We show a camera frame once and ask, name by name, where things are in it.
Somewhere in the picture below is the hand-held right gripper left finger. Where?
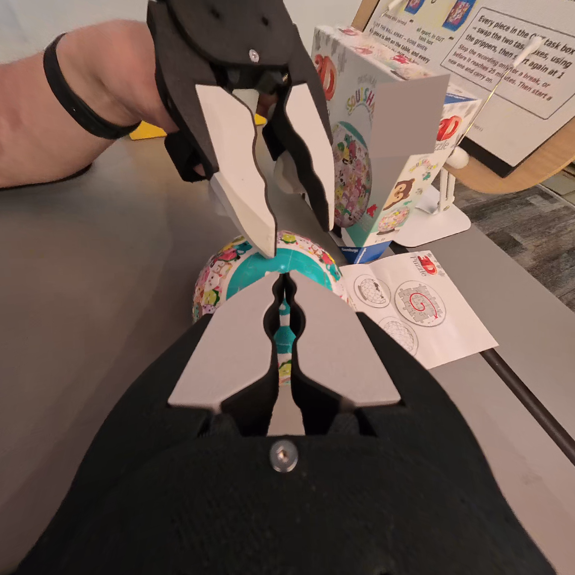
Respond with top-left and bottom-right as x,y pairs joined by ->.
167,271 -> 285,436

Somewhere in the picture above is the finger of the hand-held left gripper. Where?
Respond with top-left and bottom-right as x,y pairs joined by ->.
263,83 -> 337,233
195,83 -> 277,260

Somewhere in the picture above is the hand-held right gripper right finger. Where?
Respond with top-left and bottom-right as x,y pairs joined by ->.
287,271 -> 402,436

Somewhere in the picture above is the colourful puzzle ball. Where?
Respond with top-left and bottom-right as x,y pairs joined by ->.
192,230 -> 355,387

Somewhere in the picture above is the person's left forearm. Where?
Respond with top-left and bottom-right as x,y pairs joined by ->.
0,45 -> 117,189

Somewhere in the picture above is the colourful puzzle box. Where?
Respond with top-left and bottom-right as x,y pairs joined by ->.
311,25 -> 451,266

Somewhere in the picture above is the small white puzzle box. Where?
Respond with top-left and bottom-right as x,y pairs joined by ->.
433,92 -> 482,153

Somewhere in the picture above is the person's left hand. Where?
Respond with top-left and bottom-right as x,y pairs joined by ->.
58,19 -> 180,135

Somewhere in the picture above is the yellow object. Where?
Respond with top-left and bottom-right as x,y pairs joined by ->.
129,113 -> 269,141

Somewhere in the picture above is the white instruction leaflet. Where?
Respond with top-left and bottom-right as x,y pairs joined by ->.
339,250 -> 500,370

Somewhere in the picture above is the white metal stand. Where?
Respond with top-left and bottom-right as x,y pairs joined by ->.
395,146 -> 471,248

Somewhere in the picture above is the black wristband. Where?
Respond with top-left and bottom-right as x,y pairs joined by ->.
43,32 -> 142,140

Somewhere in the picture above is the white instruction sign board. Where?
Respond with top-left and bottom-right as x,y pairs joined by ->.
352,0 -> 575,179

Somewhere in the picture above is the curved wooden board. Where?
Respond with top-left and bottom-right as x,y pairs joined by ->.
454,130 -> 575,195

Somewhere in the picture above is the thin wire rod white tip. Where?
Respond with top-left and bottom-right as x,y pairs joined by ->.
465,37 -> 544,135

